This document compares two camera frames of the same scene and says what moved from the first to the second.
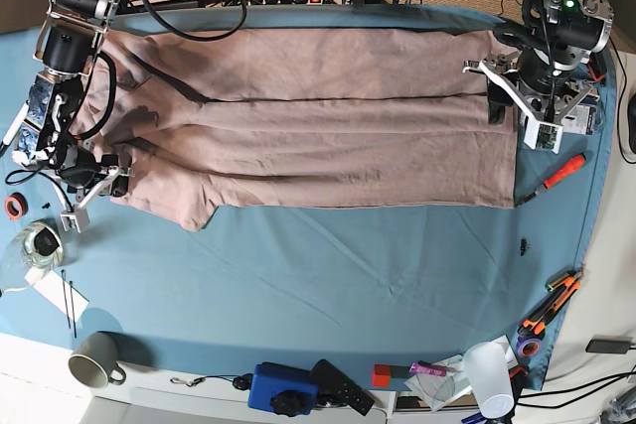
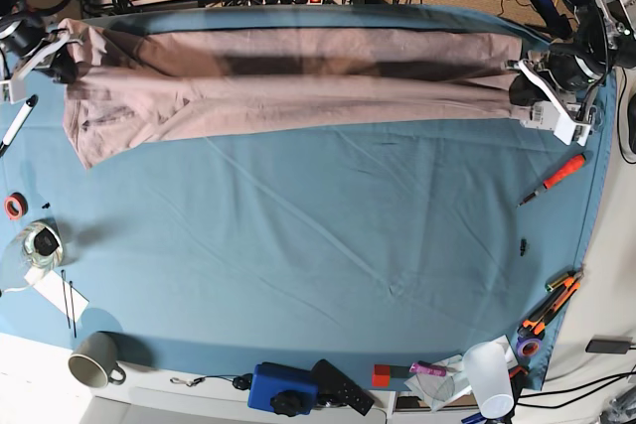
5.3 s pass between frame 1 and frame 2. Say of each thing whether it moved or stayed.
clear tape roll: stayed
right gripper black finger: moved
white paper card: stayed
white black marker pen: stayed
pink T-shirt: moved
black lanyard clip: stayed
